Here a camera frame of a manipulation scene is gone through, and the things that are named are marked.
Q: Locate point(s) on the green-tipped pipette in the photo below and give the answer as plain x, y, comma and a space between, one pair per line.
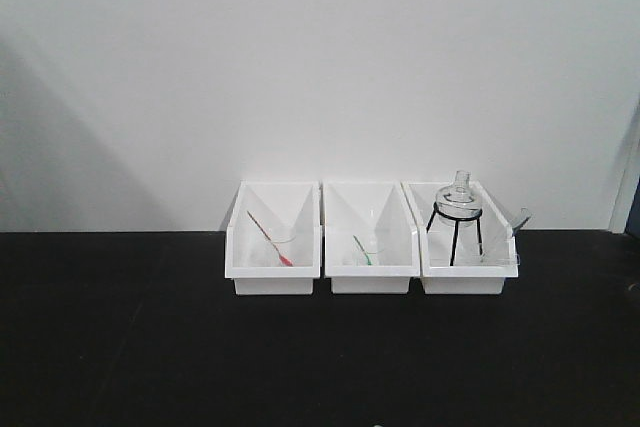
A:
362, 250

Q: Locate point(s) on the red-tipped pipette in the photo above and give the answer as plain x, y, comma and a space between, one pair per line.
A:
282, 258

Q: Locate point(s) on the white storage bin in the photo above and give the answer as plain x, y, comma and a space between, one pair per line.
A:
379, 215
274, 238
471, 273

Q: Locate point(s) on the white left storage bin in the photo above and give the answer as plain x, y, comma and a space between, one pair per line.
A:
274, 238

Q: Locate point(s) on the black wire tripod stand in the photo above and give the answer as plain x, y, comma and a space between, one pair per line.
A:
457, 220

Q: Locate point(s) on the white middle storage bin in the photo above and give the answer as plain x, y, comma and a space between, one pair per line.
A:
379, 215

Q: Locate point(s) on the white right storage bin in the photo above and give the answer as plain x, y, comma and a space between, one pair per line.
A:
471, 273

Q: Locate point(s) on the clear glass flask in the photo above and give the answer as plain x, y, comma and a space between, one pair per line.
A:
458, 200

